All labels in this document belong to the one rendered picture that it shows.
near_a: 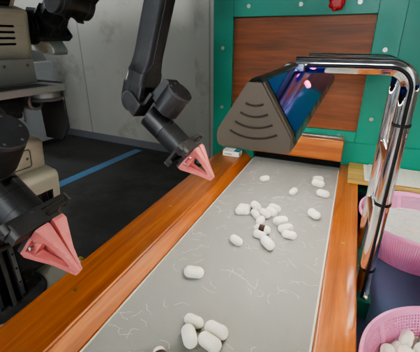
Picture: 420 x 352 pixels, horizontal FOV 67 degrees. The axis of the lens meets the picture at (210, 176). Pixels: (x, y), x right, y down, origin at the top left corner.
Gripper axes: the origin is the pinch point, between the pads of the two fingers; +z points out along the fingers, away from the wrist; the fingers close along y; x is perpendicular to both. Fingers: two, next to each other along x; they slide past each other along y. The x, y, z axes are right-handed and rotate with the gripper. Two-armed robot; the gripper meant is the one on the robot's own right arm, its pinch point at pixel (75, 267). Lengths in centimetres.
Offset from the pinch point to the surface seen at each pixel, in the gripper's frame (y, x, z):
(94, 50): 275, 137, -189
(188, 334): 4.0, -2.0, 17.7
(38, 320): -2.7, 11.4, 1.3
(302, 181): 69, -5, 24
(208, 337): 4.6, -4.0, 20.0
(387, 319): 17.8, -19.1, 37.7
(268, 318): 13.2, -6.6, 26.3
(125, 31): 271, 93, -166
